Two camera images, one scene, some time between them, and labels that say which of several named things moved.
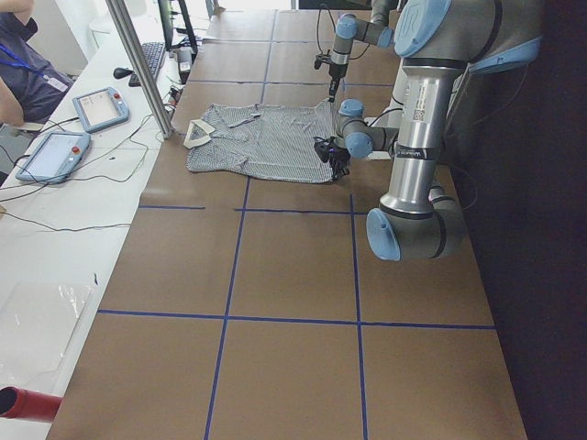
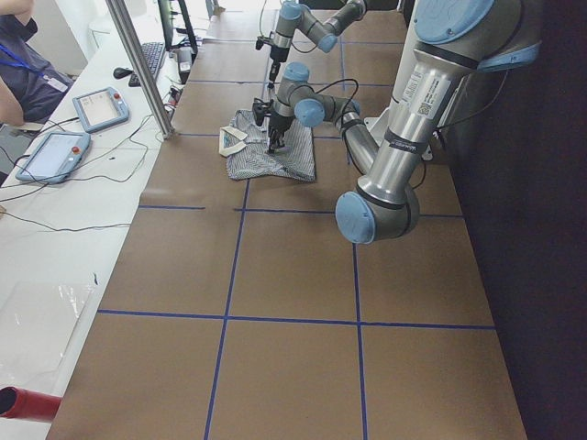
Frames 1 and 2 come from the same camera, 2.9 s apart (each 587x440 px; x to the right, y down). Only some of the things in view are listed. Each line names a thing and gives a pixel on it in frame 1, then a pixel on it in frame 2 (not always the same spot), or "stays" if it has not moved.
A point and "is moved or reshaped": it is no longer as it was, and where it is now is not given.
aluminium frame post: [127, 27] stays
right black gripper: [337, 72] -> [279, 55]
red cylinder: [22, 403] stays
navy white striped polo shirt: [262, 142] is moved or reshaped
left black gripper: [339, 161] -> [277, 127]
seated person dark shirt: [30, 83] stays
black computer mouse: [119, 72] stays
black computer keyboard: [152, 53] stays
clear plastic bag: [38, 323] stays
